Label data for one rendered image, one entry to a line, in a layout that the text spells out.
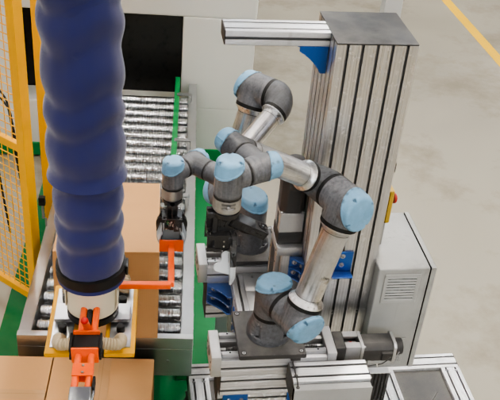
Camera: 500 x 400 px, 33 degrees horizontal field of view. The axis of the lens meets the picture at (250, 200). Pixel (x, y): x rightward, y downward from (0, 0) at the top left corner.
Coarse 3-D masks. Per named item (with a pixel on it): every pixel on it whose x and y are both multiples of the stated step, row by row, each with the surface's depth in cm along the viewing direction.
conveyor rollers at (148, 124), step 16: (128, 96) 523; (144, 96) 525; (128, 112) 508; (144, 112) 509; (160, 112) 510; (128, 128) 493; (144, 128) 494; (160, 128) 494; (128, 144) 478; (144, 144) 479; (160, 144) 480; (128, 160) 463; (144, 160) 464; (160, 160) 465; (128, 176) 448; (144, 176) 449; (160, 176) 450; (160, 192) 444; (160, 208) 428; (160, 272) 383; (176, 272) 384; (48, 288) 373; (176, 288) 376; (160, 304) 369; (176, 304) 369; (48, 320) 351; (176, 320) 363
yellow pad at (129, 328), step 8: (120, 296) 292; (128, 296) 296; (136, 296) 297; (136, 304) 293; (136, 312) 290; (136, 320) 287; (112, 328) 282; (120, 328) 279; (128, 328) 282; (136, 328) 284; (112, 336) 279; (128, 336) 279; (128, 344) 276; (104, 352) 273; (112, 352) 273; (120, 352) 274; (128, 352) 274
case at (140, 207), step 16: (128, 192) 363; (144, 192) 364; (128, 208) 350; (144, 208) 351; (128, 224) 338; (144, 224) 339; (128, 240) 326; (144, 240) 327; (128, 256) 320; (144, 256) 321; (128, 272) 323; (144, 272) 324; (144, 304) 330; (144, 320) 334; (144, 336) 337
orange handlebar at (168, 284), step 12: (168, 252) 299; (168, 264) 294; (168, 276) 288; (120, 288) 284; (132, 288) 284; (144, 288) 285; (156, 288) 285; (168, 288) 285; (84, 312) 270; (96, 312) 271; (96, 324) 266; (72, 372) 248; (84, 372) 248; (72, 384) 245
